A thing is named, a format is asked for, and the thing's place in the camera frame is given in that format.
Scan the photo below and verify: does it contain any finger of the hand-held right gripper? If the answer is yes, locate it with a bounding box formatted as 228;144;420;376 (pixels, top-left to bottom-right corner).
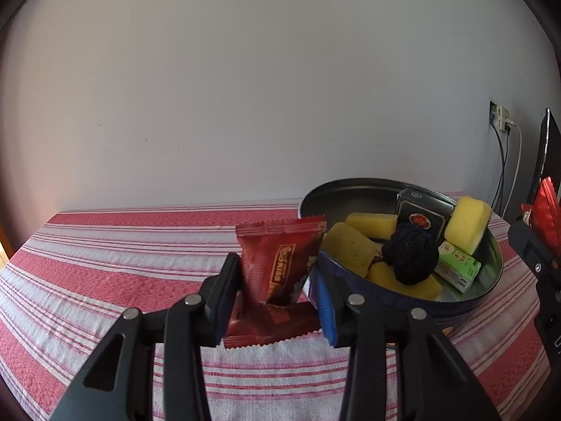
508;220;561;273

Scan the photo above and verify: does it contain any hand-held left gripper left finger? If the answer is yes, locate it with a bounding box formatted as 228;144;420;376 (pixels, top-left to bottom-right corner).
48;252;241;421

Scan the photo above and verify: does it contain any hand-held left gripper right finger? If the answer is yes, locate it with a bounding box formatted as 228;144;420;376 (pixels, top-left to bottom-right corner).
316;263;500;421

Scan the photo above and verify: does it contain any red packet pale label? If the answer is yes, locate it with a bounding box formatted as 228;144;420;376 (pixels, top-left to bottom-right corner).
521;178;561;255

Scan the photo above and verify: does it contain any large yellow sponge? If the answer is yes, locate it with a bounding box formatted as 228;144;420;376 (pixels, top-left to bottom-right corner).
444;196;492;256
321;222;381;279

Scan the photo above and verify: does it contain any dark red snack packet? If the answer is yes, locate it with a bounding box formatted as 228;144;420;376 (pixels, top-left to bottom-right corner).
236;215;327;305

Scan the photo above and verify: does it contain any green tissue pack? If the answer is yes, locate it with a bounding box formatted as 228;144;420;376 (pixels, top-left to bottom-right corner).
434;240;482;294

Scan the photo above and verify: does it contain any yellow sponge green scouring side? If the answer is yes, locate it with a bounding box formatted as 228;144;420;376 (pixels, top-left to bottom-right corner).
367;263;443;301

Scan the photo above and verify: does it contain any small yellow green sponge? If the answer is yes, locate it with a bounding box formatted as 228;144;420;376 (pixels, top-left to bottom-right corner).
345;212;399;238

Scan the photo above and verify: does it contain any black sock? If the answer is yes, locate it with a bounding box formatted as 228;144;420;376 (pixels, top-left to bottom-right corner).
381;221;440;287

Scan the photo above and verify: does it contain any black box red emblem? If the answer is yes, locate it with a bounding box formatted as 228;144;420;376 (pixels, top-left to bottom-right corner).
397;188;457;242

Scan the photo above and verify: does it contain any round blue cookie tin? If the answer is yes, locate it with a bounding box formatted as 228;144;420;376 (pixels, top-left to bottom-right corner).
300;178;503;336

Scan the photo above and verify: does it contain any black flat monitor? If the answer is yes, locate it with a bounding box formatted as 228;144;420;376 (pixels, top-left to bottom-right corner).
528;107;561;211

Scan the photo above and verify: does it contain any red striped tablecloth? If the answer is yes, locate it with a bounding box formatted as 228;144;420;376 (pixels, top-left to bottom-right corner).
0;191;553;421

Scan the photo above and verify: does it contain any black power cable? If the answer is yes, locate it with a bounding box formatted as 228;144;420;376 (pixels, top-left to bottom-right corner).
491;125;509;215

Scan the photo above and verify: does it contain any white wall socket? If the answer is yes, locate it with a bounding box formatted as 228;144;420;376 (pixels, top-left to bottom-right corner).
488;100;513;132

